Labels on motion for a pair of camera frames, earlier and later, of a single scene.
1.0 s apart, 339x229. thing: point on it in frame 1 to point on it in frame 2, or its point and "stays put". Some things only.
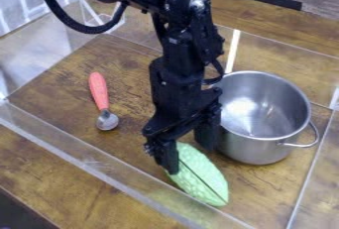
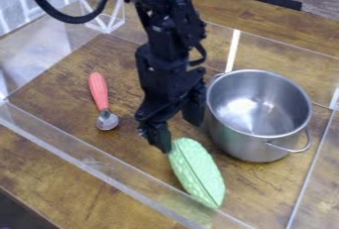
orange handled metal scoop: (105, 119) stays put
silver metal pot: (264, 110) stays put
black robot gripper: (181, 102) to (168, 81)
